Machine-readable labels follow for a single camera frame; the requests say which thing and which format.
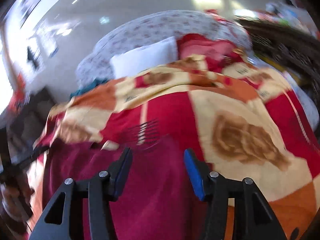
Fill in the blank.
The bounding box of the red embroidered pillow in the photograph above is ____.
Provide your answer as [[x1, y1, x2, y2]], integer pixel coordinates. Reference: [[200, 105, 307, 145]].
[[177, 34, 244, 73]]

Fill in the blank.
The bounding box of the floral quilt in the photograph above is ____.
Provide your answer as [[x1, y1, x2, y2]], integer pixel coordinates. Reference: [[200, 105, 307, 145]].
[[75, 10, 253, 88]]

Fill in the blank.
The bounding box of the teal cloth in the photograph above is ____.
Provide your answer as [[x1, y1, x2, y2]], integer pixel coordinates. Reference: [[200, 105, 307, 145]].
[[70, 79, 109, 99]]

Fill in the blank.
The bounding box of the white pillow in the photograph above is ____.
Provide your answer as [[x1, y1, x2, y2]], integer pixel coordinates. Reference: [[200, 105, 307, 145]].
[[110, 36, 178, 79]]

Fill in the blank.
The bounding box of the dark hanging cloth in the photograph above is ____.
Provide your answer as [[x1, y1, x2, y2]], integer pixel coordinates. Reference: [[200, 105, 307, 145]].
[[27, 46, 40, 70]]

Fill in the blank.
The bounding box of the red orange patterned blanket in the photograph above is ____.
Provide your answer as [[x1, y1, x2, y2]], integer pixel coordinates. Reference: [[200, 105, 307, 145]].
[[24, 55, 320, 240]]

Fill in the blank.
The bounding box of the maroon fleece garment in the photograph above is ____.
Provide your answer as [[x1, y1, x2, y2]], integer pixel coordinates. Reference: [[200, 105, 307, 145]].
[[42, 137, 207, 239]]

